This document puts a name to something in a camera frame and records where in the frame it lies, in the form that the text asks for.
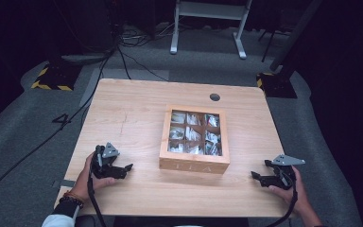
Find black bead bracelet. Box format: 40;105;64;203
59;196;84;209

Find black yellow striped stand base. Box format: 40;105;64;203
255;71;298;99
30;62;83;93

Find person's left hand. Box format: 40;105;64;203
72;153;118;201

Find person's right hand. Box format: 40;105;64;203
268;166;313;216

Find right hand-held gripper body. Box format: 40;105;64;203
270;154;306;191

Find rows of tea bags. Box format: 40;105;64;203
168;112;223;156

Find tangle of floor cables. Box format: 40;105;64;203
119;21;179;48

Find wooden tea box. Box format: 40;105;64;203
159;104;231;175

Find dark slanted stand pole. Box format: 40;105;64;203
268;0;324;72

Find grey tape strip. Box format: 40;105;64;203
52;179;77;189

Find hand-held gripper cable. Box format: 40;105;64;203
264;174;299;227
86;169;108;227

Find right hand-held gripper cable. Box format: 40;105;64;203
264;174;299;227

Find left hand-held gripper cable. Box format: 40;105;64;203
86;169;108;227

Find thin black floor cable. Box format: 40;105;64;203
116;46;170;82

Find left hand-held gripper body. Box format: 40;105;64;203
91;142;128;180

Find dark tripod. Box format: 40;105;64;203
257;27;286;63

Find long black floor cable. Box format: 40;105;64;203
0;46;116;210

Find orange bead bracelet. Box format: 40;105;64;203
63;190;85;202

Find white metal stand frame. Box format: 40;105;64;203
169;0;253;61

